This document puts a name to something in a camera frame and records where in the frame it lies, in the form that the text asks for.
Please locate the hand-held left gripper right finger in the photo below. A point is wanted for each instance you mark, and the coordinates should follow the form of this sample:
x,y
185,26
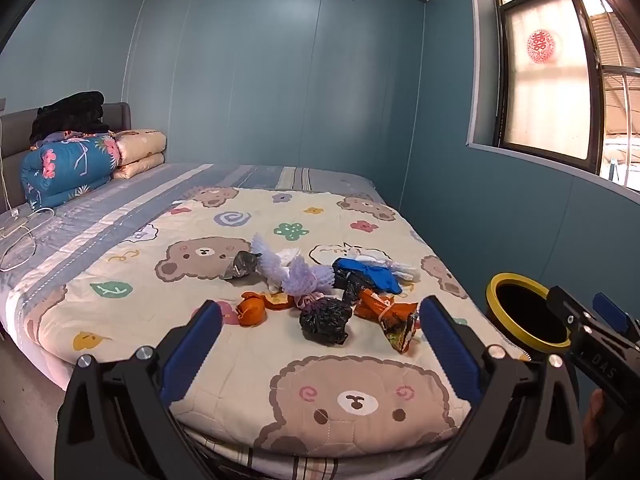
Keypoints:
x,y
450,355

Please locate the black clothing pile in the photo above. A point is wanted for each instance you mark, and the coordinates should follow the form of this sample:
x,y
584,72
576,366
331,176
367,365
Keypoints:
x,y
70,112

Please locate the colourful printed snack wrapper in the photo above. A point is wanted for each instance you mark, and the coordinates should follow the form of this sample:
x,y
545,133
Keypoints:
x,y
402,335

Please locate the small white tissue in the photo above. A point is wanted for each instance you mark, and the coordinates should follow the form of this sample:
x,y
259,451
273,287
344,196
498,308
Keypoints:
x,y
286,256

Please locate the shiny black wrapper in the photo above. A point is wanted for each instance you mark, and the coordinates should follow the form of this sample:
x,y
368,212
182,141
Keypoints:
x,y
350,285

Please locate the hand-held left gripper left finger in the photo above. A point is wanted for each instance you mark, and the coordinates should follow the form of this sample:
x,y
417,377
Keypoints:
x,y
192,355

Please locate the black bin with yellow rim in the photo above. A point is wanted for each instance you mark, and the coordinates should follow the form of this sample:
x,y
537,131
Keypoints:
x,y
525,310

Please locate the crumpled white tissue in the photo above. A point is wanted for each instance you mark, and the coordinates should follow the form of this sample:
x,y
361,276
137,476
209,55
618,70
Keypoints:
x,y
400,270

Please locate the red paper cut decoration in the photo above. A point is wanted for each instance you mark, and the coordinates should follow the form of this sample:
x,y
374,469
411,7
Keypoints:
x,y
541,46

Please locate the bear printed blanket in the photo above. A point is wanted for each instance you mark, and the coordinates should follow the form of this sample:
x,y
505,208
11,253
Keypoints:
x,y
150,310

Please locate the dark framed window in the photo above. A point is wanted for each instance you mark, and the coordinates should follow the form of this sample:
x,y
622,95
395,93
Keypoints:
x,y
550,90

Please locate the folded blue floral quilt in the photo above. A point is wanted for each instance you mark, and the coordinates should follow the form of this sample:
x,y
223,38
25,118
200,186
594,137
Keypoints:
x,y
70,170

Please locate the pale purple foam net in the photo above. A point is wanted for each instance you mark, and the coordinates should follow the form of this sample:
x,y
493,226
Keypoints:
x,y
302,275

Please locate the crumpled black plastic bag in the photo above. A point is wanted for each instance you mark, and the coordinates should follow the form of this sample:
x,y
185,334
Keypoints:
x,y
325,320

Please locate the silver foil bag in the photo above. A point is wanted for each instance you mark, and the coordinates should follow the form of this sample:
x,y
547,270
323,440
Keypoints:
x,y
241,265

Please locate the small orange mandarin peel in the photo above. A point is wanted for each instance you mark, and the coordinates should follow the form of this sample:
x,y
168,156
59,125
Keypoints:
x,y
277,301

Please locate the blue rubber glove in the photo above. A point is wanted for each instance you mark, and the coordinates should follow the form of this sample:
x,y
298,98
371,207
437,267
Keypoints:
x,y
372,275

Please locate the person's right hand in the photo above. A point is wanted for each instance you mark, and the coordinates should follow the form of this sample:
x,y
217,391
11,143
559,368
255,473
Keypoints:
x,y
595,417

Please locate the striped blue bed sheet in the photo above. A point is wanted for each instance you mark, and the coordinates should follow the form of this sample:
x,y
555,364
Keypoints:
x,y
150,185

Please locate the orange snack wrapper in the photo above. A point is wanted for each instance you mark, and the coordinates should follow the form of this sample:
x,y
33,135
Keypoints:
x,y
375,307

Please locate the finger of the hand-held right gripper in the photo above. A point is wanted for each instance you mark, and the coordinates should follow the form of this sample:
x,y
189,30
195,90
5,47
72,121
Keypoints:
x,y
572,315
612,315

